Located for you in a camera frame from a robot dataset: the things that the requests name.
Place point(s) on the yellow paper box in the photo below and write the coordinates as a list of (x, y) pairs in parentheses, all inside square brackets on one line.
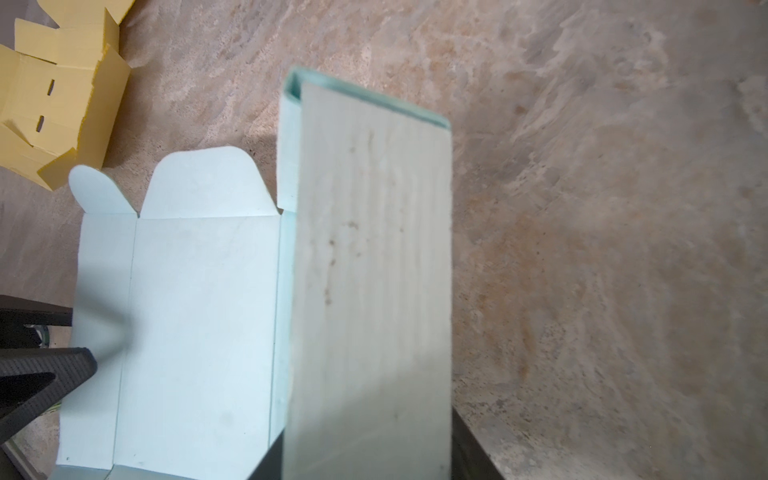
[(61, 89)]

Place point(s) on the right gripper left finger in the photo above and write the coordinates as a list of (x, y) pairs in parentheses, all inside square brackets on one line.
[(271, 465)]

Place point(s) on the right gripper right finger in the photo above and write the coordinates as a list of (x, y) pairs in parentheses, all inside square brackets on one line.
[(469, 460)]

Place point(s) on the light blue paper box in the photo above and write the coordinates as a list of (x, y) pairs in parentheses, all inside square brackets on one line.
[(221, 314)]

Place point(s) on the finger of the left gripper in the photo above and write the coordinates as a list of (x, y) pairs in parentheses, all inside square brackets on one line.
[(33, 380), (25, 323)]

